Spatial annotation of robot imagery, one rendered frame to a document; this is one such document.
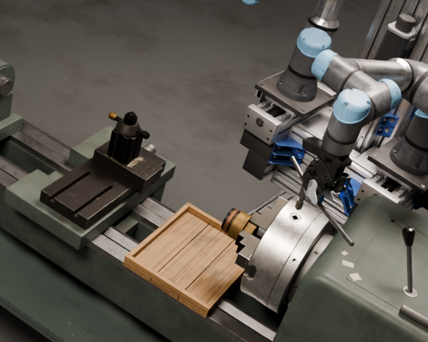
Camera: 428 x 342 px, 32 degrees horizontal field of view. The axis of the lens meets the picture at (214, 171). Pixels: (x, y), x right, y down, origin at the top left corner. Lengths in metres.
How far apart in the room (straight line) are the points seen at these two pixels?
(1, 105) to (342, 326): 1.36
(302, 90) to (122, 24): 2.94
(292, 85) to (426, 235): 0.83
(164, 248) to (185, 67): 2.93
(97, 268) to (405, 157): 1.07
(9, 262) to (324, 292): 1.21
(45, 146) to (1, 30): 2.50
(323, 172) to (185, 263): 0.68
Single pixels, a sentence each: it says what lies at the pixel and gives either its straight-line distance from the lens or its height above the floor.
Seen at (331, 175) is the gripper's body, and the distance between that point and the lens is 1.79.
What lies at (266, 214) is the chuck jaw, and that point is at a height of 1.15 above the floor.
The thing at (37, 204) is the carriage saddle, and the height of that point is 0.92.
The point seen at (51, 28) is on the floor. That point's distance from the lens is 5.24.
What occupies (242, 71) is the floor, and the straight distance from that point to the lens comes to 5.31.
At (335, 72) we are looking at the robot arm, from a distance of 1.80.
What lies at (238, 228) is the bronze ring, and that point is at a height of 1.10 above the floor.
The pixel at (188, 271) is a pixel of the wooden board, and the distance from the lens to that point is 2.29.
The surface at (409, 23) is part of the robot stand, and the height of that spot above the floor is 1.57.
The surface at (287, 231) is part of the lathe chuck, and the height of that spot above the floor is 1.22.
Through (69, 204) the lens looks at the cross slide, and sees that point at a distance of 2.28.
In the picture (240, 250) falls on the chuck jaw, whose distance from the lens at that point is 2.12.
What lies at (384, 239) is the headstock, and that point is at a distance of 2.09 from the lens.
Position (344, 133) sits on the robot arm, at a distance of 1.71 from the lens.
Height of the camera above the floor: 2.45
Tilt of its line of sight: 35 degrees down
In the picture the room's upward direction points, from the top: 18 degrees clockwise
